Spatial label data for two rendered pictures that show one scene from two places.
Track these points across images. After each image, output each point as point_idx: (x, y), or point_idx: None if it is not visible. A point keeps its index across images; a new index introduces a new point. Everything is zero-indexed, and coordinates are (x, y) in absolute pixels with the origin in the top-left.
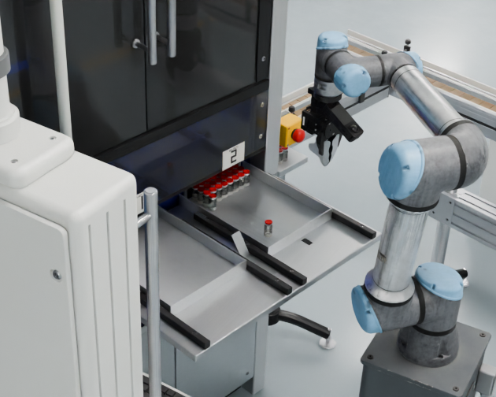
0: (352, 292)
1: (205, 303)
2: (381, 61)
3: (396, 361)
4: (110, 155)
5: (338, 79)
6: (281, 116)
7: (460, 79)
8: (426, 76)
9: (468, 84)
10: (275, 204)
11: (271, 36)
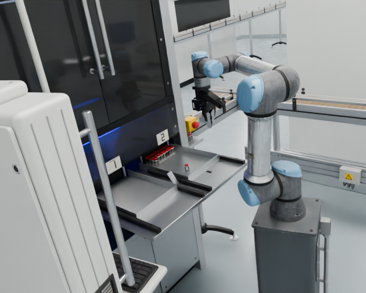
0: (237, 185)
1: (156, 210)
2: (226, 57)
3: (272, 222)
4: None
5: (205, 69)
6: (185, 117)
7: None
8: None
9: None
10: (190, 158)
11: (169, 71)
